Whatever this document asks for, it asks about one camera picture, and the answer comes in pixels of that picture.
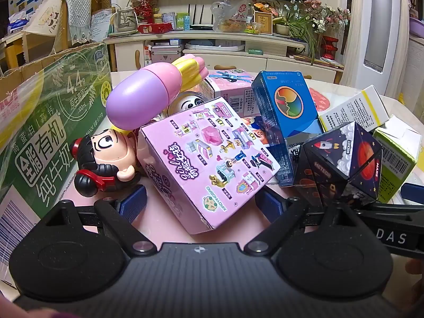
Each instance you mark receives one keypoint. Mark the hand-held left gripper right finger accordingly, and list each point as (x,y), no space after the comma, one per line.
(268,202)

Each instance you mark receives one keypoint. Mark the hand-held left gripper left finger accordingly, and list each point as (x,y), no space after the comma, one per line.
(134,202)

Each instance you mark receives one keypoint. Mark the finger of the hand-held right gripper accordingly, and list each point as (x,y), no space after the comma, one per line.
(412,191)

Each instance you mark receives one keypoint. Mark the green and white box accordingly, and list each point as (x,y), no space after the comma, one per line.
(394,159)

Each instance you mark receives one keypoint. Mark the cartoon doll head toy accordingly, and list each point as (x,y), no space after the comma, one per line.
(106,152)

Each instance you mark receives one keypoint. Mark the large pink toy box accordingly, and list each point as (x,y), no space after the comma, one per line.
(198,172)

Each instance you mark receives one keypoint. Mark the space print folding cube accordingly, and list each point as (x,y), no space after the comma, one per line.
(344,159)

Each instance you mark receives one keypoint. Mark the blue box with rainbow face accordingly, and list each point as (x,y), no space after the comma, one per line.
(285,106)

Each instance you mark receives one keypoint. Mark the white box with yellow stripe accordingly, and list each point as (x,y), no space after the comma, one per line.
(351,109)

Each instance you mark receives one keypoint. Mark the pink purple yellow capsule toy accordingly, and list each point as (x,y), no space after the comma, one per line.
(139,96)

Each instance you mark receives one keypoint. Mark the white panda ball toy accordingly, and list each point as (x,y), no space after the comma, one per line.
(188,104)

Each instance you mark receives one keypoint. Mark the green cardboard box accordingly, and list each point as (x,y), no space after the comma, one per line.
(49,122)

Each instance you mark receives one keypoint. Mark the pink dragonfly brick box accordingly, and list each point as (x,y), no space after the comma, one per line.
(225,86)

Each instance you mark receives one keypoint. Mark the pink storage case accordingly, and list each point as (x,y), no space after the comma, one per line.
(165,54)

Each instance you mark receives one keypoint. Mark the small green box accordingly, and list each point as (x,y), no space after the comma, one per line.
(255,51)

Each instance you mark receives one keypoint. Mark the red vase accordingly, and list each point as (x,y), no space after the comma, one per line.
(330,48)

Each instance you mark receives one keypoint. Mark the white round tray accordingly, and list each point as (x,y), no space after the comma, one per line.
(212,46)

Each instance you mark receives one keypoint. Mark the purple basin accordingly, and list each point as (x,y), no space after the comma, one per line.
(417,25)

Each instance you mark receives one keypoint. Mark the white standing air conditioner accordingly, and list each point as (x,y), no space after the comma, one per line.
(377,23)

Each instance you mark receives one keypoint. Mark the red gift box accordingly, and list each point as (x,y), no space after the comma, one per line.
(154,28)

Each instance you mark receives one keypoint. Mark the green potted plant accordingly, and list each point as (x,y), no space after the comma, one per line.
(298,29)

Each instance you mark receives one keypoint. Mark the cream television cabinet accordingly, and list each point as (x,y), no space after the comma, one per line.
(212,36)

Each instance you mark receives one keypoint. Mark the framed certificate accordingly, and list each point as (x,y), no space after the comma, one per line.
(265,23)

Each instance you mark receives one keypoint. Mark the white paper sheet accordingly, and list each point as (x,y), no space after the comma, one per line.
(99,25)

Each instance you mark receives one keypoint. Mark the white planter with plant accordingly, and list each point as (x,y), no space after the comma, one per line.
(125,20)

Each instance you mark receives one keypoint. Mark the green drink carton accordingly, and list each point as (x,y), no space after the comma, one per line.
(183,21)

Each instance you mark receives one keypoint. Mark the clear plastic bag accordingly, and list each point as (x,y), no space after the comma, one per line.
(232,13)

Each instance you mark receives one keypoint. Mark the grey lace cloth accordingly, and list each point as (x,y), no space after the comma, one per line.
(76,16)

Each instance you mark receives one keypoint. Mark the red berry branches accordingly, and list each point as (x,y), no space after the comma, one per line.
(144,6)

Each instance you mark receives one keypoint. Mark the pink dried flower bouquet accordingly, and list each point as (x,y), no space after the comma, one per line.
(318,10)

